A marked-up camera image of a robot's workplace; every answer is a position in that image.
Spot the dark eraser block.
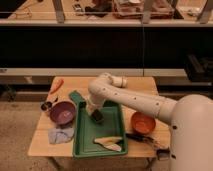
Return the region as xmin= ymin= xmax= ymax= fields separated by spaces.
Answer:
xmin=91 ymin=109 xmax=103 ymax=123

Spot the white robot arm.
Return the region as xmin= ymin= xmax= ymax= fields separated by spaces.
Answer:
xmin=87 ymin=73 xmax=213 ymax=171

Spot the green plastic tray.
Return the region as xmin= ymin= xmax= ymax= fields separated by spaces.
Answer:
xmin=69 ymin=90 xmax=128 ymax=158

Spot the purple bowl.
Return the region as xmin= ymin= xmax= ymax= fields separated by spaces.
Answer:
xmin=50 ymin=101 xmax=76 ymax=125

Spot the orange carrot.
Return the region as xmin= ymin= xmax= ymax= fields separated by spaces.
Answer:
xmin=49 ymin=79 xmax=64 ymax=94

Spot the small dark metal cup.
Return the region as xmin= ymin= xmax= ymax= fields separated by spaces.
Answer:
xmin=41 ymin=99 xmax=58 ymax=111

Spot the blue cloth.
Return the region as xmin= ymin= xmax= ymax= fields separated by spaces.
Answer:
xmin=48 ymin=128 xmax=74 ymax=144

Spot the orange bowl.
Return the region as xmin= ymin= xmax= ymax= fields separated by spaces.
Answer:
xmin=131 ymin=112 xmax=156 ymax=134

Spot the wooden table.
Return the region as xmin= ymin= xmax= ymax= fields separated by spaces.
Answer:
xmin=28 ymin=77 xmax=170 ymax=167

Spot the black handled tool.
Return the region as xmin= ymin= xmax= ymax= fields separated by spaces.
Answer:
xmin=126 ymin=133 xmax=170 ymax=157

